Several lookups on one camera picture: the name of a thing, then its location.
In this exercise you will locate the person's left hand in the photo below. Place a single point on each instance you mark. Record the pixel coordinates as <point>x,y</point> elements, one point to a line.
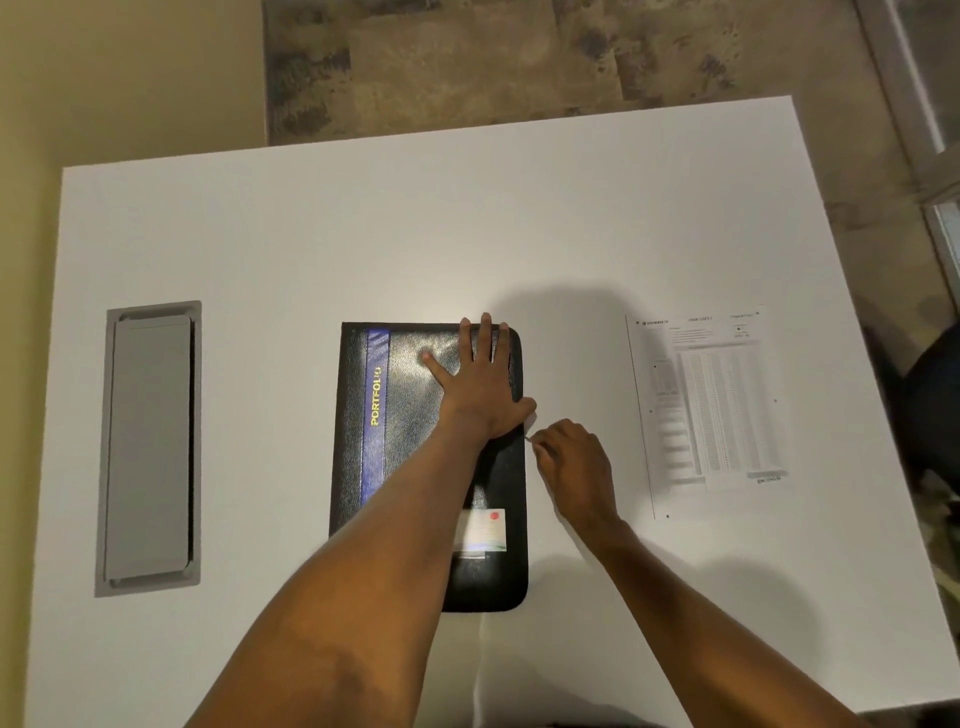
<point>480,394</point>

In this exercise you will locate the person's left middle finger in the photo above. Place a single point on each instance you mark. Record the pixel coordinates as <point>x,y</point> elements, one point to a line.
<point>485,341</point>

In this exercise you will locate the person's right forearm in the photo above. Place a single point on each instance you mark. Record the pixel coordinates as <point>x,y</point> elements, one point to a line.
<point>705,637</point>

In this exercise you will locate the person's left little finger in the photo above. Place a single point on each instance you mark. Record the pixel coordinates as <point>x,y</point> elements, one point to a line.
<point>436,367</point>

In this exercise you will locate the black zippered portfolio folder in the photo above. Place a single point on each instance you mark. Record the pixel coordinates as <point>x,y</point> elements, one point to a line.
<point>409,420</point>

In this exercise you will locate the printed white paper sheet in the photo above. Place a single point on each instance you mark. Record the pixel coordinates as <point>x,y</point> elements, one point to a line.
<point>709,409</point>

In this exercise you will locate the white label card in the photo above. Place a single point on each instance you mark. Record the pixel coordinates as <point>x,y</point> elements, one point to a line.
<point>481,534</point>

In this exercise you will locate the person's left forearm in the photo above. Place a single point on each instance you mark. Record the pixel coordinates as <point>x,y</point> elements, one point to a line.
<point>360,592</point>

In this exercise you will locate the person's left thumb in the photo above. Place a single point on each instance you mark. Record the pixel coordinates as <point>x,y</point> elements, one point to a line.
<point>525,409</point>

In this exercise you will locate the dark chair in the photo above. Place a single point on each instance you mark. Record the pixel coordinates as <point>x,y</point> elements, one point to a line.
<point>934,405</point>

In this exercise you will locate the person's right hand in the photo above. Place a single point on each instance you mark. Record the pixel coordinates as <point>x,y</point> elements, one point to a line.
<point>577,476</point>

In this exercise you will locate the person's right fingers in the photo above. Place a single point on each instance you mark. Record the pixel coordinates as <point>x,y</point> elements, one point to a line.
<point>551,446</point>

